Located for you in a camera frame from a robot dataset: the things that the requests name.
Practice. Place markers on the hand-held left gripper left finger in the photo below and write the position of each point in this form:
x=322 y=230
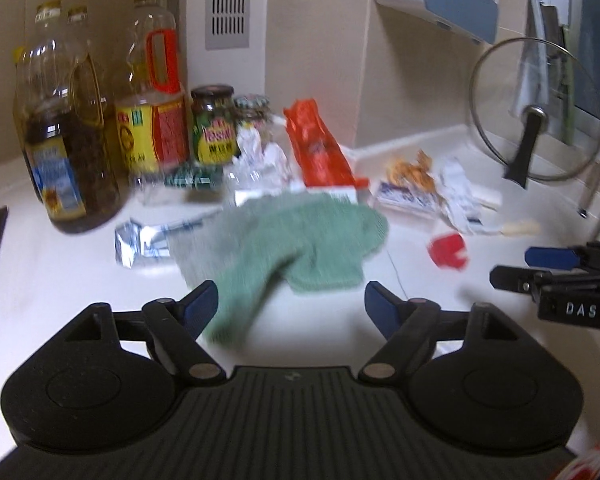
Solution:
x=200 y=305

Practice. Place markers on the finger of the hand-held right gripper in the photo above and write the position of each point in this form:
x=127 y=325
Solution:
x=515 y=280
x=550 y=257

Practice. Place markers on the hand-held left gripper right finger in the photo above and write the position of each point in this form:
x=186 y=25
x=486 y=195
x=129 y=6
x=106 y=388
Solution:
x=382 y=310

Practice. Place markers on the red plastic piece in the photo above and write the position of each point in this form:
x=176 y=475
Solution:
x=445 y=250

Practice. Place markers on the silver foil packet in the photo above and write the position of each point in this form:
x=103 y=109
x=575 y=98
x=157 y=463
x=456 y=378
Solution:
x=140 y=245

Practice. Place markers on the green cloth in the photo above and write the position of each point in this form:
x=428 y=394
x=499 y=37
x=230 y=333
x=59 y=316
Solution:
x=290 y=245

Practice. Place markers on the white plastic bag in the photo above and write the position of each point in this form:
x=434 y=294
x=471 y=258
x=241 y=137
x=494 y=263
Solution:
x=255 y=155

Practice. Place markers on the cream stick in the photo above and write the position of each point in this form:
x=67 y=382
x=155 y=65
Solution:
x=517 y=228

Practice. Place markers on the crumpled white paper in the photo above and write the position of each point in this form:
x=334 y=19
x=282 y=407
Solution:
x=457 y=190

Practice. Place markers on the glass pot lid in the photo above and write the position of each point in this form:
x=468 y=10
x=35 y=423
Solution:
x=527 y=145

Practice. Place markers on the clear bottle green label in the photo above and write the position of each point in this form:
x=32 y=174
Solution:
x=190 y=177

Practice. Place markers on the orange snack pieces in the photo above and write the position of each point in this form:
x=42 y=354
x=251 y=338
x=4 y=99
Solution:
x=410 y=167

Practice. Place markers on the green hanging scrubber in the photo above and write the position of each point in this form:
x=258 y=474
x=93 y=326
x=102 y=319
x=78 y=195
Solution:
x=567 y=110

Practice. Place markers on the person's red white clothing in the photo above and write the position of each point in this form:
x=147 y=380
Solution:
x=595 y=467

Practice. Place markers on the large pickle jar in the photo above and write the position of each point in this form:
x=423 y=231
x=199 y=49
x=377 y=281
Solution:
x=212 y=135

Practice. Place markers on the orange snack packet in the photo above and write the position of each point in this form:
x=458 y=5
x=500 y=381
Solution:
x=315 y=145

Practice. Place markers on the dark oil bottle blue label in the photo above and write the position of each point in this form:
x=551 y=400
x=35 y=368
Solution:
x=70 y=180

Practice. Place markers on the grey hanging cloth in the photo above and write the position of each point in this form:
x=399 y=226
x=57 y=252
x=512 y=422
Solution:
x=530 y=70

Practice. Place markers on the small pickle jar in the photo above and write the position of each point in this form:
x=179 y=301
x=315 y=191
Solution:
x=252 y=110

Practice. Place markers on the olive oil bottle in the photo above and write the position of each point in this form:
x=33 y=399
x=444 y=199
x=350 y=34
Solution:
x=92 y=100

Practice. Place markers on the white blue wall dispenser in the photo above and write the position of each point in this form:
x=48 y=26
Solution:
x=455 y=0

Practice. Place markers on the silver wall vent grille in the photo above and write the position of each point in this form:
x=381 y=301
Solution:
x=227 y=5

